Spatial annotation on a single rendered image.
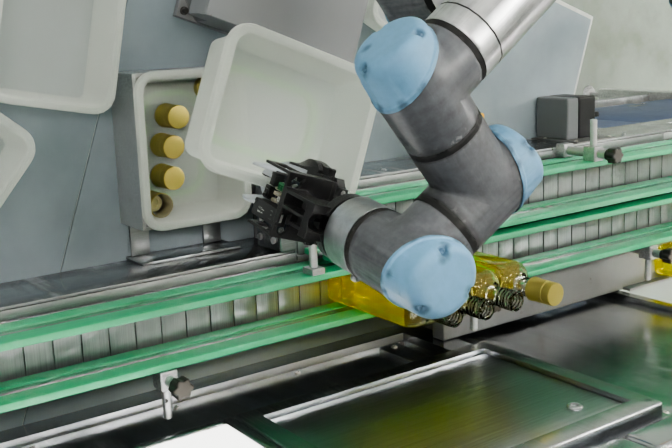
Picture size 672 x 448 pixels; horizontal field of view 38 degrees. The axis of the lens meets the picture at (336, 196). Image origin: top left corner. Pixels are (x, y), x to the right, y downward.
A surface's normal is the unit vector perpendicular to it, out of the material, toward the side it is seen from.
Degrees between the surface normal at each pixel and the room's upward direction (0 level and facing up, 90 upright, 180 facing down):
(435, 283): 10
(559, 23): 0
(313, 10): 1
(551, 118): 90
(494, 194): 17
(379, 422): 90
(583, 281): 0
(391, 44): 89
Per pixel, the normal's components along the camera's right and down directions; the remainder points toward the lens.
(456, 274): 0.53, 0.29
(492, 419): -0.04, -0.98
